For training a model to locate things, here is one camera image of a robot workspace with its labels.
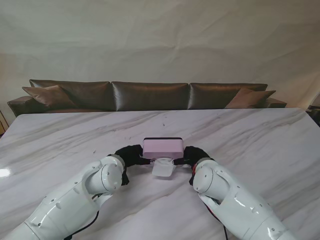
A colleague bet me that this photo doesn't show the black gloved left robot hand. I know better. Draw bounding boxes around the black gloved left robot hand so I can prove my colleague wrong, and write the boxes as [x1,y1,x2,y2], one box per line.
[114,143,154,169]

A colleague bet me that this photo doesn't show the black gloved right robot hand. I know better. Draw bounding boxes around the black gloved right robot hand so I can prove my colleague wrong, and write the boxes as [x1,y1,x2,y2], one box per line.
[172,145,211,169]

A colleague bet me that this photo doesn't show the pink tissue box cover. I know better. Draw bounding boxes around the pink tissue box cover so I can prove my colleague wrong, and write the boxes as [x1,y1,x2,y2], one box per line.
[142,138,185,160]

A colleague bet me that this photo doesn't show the white tissue pack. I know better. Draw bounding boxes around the white tissue pack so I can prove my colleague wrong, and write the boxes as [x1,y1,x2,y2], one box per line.
[151,157,175,178]

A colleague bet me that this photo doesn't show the black tissue box base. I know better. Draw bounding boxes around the black tissue box base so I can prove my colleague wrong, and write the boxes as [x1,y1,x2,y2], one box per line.
[143,136,183,141]

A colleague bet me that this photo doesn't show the brown leather sofa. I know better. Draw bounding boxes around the brown leather sofa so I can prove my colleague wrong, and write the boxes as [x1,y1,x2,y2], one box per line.
[6,79,288,118]

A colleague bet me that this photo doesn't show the brown throw pillow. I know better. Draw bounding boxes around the brown throw pillow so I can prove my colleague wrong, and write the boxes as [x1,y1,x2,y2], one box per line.
[224,87,277,109]
[21,85,76,107]

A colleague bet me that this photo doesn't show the beige wrinkled backdrop cloth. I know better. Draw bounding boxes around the beige wrinkled backdrop cloth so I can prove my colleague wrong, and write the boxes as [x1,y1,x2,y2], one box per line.
[0,0,320,118]

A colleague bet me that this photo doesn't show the dark metal equipment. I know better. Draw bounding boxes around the dark metal equipment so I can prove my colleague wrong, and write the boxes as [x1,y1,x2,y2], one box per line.
[306,104,320,126]

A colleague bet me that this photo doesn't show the wooden furniture edge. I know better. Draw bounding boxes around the wooden furniture edge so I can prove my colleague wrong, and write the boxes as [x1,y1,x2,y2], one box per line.
[0,108,7,135]

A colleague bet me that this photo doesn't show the red and black arm cables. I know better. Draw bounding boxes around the red and black arm cables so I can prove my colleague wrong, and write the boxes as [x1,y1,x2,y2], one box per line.
[63,209,100,238]
[192,163,229,240]

